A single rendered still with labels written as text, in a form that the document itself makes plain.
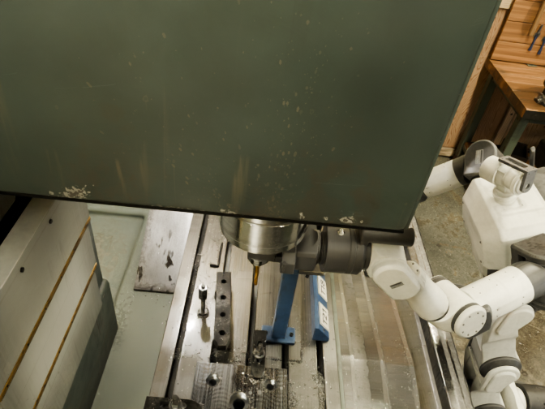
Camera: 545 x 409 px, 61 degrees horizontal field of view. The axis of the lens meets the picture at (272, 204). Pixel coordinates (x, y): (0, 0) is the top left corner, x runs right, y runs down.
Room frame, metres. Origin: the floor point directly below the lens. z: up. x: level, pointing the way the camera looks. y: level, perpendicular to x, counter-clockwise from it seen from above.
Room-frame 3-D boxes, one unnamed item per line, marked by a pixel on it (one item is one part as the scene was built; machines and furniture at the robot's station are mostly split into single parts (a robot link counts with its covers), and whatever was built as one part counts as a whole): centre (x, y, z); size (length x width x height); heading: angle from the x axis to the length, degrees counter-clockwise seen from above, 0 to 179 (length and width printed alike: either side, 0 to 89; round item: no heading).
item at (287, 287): (0.78, -0.07, 1.05); 0.10 x 0.05 x 0.30; 93
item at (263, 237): (0.60, 0.01, 1.56); 0.16 x 0.16 x 0.12
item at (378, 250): (0.62, -0.20, 1.47); 0.11 x 0.11 x 0.11; 3
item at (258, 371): (0.65, -0.02, 0.97); 0.13 x 0.03 x 0.15; 3
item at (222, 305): (0.81, 0.10, 0.93); 0.26 x 0.05 x 0.06; 8
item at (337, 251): (0.61, -0.09, 1.46); 0.13 x 0.12 x 0.10; 3
